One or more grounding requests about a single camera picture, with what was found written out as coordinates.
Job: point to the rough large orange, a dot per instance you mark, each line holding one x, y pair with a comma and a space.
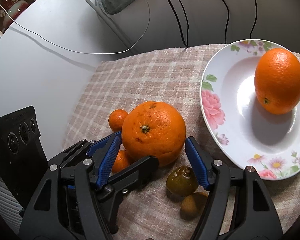
156, 129

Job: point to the smooth large orange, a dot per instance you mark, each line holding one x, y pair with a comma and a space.
277, 81

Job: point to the small smooth mandarin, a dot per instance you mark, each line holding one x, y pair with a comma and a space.
123, 160

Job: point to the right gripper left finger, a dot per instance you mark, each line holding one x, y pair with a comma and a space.
66, 203

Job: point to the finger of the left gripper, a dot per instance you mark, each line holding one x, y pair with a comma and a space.
134, 177
81, 150

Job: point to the black wrist camera box left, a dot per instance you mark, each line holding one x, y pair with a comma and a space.
23, 162

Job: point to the green brown kiwi fruit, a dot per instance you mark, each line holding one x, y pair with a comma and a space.
182, 181

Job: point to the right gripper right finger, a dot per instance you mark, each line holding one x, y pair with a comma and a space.
254, 215

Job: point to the floral white plate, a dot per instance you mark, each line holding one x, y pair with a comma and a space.
245, 132

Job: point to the small mandarin with stem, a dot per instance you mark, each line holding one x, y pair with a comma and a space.
116, 119

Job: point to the pink plaid tablecloth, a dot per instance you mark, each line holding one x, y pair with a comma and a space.
172, 76

